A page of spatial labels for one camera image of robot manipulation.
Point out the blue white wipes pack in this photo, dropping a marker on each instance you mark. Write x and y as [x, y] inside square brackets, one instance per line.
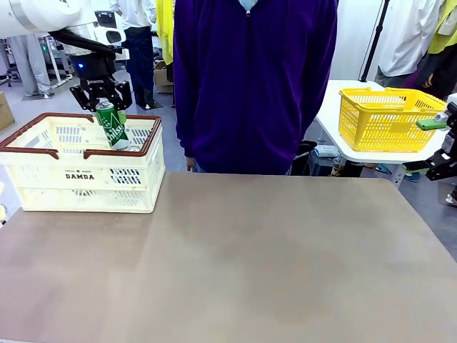
[325, 151]

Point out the person's right hand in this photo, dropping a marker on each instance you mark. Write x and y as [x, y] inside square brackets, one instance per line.
[191, 164]

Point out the yellow plastic shopping basket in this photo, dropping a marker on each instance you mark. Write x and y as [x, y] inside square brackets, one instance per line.
[375, 128]

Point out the person in purple sweater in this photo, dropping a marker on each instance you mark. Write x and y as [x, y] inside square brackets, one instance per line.
[250, 89]

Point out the person's right forearm purple sleeve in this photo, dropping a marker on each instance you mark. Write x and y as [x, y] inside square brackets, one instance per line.
[184, 135]

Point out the brown cardboard box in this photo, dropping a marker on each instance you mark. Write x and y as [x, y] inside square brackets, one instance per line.
[162, 76]
[6, 112]

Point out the white side table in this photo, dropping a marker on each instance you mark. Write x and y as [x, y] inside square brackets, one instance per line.
[328, 107]

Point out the cream basket with brown rim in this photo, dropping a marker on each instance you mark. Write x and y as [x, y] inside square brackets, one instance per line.
[85, 186]

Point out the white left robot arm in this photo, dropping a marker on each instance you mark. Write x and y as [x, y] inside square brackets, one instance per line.
[35, 14]

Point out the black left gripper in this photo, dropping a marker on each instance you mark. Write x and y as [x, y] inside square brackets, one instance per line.
[94, 71]

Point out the dark stool under table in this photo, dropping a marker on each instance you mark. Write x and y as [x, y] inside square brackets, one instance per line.
[307, 164]

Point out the person's left forearm purple sleeve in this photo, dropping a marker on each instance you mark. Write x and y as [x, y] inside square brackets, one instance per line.
[314, 118]

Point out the black monitor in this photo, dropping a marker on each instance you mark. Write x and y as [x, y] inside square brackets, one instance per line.
[104, 18]

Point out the small dark bottle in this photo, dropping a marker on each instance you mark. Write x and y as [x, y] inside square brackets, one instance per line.
[336, 168]

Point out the background person dark apron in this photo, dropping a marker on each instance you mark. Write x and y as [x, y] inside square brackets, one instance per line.
[141, 71]

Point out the green drink can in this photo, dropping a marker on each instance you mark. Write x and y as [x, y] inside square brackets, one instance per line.
[113, 128]

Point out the background person yellow vest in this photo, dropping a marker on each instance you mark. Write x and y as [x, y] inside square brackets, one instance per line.
[442, 32]
[165, 28]

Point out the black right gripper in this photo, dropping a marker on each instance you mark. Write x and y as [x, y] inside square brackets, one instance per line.
[451, 137]

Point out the background person pale trousers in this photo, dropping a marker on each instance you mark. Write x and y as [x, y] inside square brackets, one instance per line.
[30, 64]

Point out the background person white shirt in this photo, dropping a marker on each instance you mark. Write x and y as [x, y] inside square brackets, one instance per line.
[400, 39]

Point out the black tripod pole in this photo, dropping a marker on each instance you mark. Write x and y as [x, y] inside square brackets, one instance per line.
[373, 39]

